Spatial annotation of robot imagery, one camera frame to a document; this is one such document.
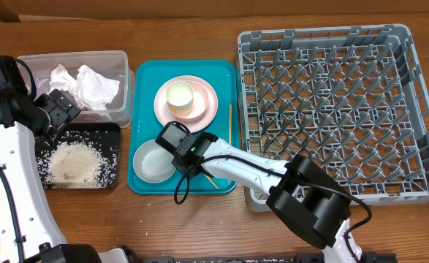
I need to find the wooden chopstick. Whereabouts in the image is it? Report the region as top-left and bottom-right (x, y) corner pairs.
(228, 104), (232, 145)
(204, 175), (219, 190)

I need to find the white bowl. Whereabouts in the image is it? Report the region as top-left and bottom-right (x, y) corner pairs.
(132, 140), (175, 183)

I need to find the white napkin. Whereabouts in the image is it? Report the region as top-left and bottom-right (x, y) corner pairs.
(50, 64), (120, 110)

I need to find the white rice pile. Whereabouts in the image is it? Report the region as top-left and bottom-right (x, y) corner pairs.
(35, 133), (119, 189)

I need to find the cream cup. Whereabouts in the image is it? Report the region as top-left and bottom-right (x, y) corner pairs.
(166, 80), (194, 115)

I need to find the red snack wrapper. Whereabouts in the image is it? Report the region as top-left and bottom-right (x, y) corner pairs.
(75, 108), (110, 123)

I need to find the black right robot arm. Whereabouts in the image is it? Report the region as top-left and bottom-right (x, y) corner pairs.
(167, 132), (364, 262)

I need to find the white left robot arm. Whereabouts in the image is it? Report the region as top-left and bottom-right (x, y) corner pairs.
(0, 56), (142, 263)

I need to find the clear plastic bin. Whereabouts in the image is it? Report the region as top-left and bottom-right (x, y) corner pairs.
(19, 50), (134, 128)

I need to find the black plastic tray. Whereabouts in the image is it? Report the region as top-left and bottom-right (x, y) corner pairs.
(34, 122), (121, 191)

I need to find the pink plate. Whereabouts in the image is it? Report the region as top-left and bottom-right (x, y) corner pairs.
(154, 75), (218, 133)

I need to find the pink small bowl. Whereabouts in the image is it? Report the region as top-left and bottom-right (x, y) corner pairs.
(171, 80), (209, 121)

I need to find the teal serving tray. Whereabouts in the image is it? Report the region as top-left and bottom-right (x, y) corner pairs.
(127, 60), (239, 195)

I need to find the cardboard backdrop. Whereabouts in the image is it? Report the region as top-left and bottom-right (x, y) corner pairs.
(0, 0), (429, 21)

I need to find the grey dish rack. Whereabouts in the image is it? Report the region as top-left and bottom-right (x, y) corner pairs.
(235, 24), (429, 205)

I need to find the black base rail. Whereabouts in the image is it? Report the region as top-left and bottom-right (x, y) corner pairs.
(141, 252), (398, 263)

